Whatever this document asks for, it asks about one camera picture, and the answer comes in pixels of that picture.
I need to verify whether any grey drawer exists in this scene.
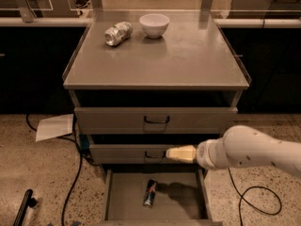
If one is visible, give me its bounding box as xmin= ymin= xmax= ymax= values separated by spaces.
xmin=74 ymin=107 xmax=237 ymax=135
xmin=101 ymin=167 xmax=223 ymax=226
xmin=88 ymin=143 xmax=201 ymax=165

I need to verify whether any grey middle drawer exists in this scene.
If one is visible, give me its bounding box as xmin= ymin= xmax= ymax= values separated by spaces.
xmin=88 ymin=143 xmax=201 ymax=165

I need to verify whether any crushed silver can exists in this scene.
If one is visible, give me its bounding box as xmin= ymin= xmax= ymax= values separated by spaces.
xmin=104 ymin=22 xmax=133 ymax=46

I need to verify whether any black bar tool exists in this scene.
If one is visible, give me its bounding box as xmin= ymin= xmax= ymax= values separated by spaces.
xmin=13 ymin=189 xmax=38 ymax=226

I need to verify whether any white bowl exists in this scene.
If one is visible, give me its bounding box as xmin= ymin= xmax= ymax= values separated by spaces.
xmin=139 ymin=13 xmax=170 ymax=39

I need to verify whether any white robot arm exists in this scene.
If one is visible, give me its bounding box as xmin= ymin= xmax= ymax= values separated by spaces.
xmin=166 ymin=125 xmax=301 ymax=178

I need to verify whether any grey top drawer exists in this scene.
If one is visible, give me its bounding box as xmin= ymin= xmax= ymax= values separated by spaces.
xmin=74 ymin=107 xmax=237 ymax=135

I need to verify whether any black cable right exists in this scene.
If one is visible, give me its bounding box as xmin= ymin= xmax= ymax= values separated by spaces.
xmin=227 ymin=168 xmax=283 ymax=226

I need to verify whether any grey bottom drawer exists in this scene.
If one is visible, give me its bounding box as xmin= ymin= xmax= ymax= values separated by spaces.
xmin=101 ymin=167 xmax=223 ymax=226

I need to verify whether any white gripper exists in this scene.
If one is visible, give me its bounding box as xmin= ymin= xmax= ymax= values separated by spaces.
xmin=166 ymin=138 xmax=227 ymax=170

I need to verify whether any white paper sheet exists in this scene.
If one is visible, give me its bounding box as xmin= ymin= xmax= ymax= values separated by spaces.
xmin=36 ymin=114 xmax=73 ymax=141

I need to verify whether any black cable left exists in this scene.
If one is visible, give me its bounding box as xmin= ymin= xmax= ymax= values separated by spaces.
xmin=25 ymin=113 xmax=95 ymax=226

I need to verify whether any blue box on floor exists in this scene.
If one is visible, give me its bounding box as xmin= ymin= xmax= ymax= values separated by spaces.
xmin=79 ymin=134 xmax=89 ymax=150

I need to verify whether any grey drawer cabinet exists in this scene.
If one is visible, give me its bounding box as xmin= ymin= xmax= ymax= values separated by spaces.
xmin=61 ymin=9 xmax=252 ymax=226

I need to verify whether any black cable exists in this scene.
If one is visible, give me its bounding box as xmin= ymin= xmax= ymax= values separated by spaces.
xmin=25 ymin=113 xmax=95 ymax=226
xmin=227 ymin=168 xmax=283 ymax=226

